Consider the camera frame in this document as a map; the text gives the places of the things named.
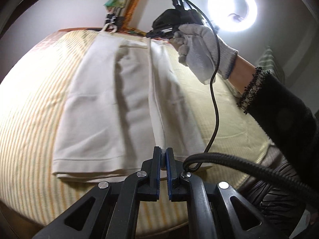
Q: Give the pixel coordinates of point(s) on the forearm in black sleeve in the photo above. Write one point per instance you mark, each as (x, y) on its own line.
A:
(283, 116)

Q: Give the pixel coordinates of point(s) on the colourful hanging cloth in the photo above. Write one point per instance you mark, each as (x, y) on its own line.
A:
(129, 7)

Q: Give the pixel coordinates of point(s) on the silver black tripod legs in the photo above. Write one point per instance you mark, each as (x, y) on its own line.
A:
(114, 16)

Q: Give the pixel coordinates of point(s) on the white cloth garment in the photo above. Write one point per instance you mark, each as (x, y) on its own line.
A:
(124, 100)

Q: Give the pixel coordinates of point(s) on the right hand in white glove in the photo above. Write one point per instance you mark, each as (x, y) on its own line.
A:
(203, 52)

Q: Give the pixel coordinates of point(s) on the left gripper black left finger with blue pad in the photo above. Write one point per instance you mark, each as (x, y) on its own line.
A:
(150, 185)

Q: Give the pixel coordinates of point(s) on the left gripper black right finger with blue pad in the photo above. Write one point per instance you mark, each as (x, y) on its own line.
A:
(176, 178)

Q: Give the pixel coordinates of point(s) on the green striped pillow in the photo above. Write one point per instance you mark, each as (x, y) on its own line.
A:
(268, 62)

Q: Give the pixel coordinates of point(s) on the white ring light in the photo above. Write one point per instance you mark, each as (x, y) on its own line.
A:
(232, 15)

